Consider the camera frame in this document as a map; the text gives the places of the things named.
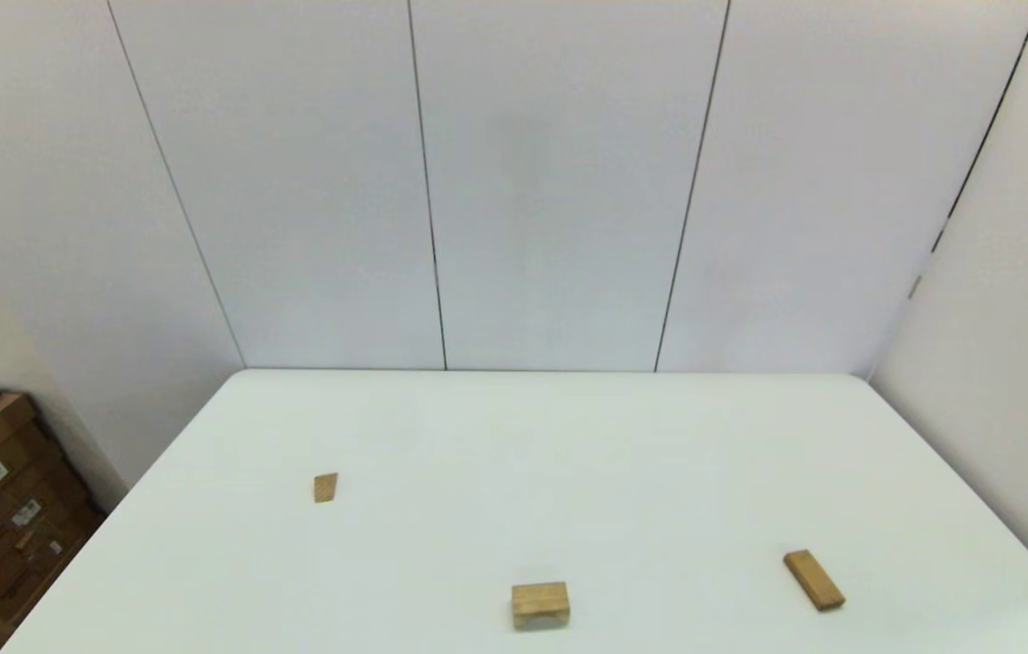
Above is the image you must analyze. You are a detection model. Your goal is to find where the arched wooden building block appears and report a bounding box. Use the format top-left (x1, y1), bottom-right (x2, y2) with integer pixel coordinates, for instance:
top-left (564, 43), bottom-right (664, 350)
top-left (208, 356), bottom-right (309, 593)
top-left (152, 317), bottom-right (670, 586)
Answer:
top-left (511, 582), bottom-right (571, 632)

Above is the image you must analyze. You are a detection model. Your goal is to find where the rectangular wooden building block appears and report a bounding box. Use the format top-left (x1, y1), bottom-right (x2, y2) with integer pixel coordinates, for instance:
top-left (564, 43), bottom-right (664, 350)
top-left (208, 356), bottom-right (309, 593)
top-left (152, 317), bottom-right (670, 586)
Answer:
top-left (783, 549), bottom-right (846, 612)

